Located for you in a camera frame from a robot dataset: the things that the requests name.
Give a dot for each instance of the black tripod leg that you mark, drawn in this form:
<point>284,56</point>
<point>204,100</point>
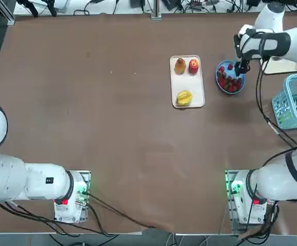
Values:
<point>52,7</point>
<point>30,6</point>

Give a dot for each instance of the aluminium post bracket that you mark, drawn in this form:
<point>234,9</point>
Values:
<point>156,16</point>

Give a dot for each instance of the dark red strawberry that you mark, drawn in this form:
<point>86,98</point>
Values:
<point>230,67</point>

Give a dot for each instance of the light blue plastic basket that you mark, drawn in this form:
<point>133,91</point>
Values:
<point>284,123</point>

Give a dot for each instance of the red apple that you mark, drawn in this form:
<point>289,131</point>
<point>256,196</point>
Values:
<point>193,66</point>

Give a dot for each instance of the cream tray with apple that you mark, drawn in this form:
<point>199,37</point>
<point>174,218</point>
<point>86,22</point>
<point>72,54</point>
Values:
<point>186,84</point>

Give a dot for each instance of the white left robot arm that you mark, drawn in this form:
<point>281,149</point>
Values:
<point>9,176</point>

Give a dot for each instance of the cream tray with banana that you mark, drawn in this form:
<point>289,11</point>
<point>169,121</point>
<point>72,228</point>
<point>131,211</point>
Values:
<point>279,68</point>

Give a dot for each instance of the yellow starfruit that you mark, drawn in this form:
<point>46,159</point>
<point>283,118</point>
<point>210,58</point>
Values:
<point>184,98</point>

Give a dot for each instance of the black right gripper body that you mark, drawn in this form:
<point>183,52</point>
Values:
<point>238,48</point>

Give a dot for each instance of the aluminium corner bracket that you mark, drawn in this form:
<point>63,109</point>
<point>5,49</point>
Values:
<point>11,20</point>

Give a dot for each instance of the orange black device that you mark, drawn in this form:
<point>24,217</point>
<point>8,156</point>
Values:
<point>197,2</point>

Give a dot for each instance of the aluminium profile post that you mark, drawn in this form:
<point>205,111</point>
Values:
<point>156,6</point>

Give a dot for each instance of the blue round plate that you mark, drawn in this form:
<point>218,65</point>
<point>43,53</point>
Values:
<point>243,82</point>

